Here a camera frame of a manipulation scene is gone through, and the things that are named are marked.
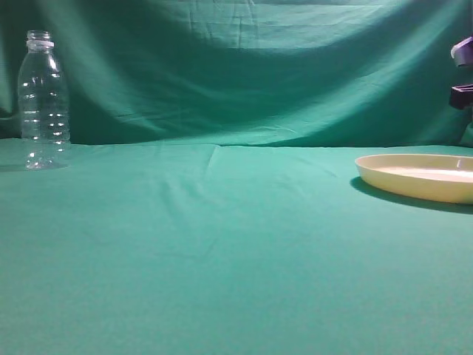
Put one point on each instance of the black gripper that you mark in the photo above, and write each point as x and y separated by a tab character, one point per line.
461	94

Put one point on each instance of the pale yellow plastic plate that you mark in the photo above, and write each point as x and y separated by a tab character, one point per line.
439	178

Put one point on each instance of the green table cloth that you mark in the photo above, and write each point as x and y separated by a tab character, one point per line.
210	203

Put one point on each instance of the clear empty plastic bottle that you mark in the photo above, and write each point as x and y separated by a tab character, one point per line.
43	103

